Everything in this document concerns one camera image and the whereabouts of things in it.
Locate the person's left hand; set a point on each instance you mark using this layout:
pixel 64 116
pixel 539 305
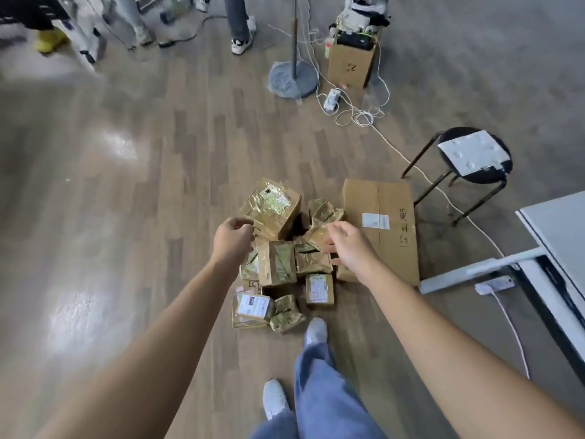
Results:
pixel 231 244

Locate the person's right hand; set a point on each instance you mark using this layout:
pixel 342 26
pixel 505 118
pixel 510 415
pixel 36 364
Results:
pixel 356 253

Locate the person's right fingers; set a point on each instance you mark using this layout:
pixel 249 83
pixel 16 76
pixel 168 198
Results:
pixel 332 234

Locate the person's left fingers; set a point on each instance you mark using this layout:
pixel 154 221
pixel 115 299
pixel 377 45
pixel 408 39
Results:
pixel 244 225

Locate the person's left forearm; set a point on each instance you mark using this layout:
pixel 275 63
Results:
pixel 151 352

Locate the person's right forearm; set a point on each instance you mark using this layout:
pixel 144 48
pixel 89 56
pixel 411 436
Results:
pixel 457 361

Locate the pile of taped cardboard parcels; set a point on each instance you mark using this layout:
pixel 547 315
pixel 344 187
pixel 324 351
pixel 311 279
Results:
pixel 276 265

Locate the large flat cardboard box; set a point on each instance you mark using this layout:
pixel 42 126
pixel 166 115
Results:
pixel 388 219

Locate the person's white right shoe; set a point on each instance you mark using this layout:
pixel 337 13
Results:
pixel 316 331

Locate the person's white shoe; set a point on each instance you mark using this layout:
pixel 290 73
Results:
pixel 275 398
pixel 316 331

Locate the white power strip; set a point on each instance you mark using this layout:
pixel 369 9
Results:
pixel 494 285
pixel 332 99

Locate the black round stool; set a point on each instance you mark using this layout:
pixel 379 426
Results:
pixel 475 171

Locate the grey floor stand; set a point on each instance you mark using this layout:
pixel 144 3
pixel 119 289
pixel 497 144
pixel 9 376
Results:
pixel 293 75

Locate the person's right leg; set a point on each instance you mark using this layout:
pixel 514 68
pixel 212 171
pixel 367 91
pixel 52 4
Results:
pixel 327 393

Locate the person's leg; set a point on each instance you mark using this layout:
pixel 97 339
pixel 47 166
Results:
pixel 327 393
pixel 236 15
pixel 130 13
pixel 273 427

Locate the white sheet with bumps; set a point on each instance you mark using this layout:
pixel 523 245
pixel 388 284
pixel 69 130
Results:
pixel 473 152

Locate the upright brown cardboard box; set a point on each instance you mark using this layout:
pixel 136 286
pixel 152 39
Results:
pixel 352 64

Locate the person's white left shoe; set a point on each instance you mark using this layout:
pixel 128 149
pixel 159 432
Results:
pixel 275 398

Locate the black device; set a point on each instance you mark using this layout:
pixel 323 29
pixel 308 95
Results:
pixel 355 41

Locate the person's left leg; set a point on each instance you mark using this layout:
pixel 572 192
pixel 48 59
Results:
pixel 273 427

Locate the white table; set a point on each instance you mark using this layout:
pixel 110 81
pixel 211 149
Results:
pixel 544 269

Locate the white and black bundle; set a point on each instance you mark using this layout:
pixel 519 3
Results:
pixel 365 13

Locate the white stand frame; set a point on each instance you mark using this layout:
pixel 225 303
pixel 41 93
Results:
pixel 80 34

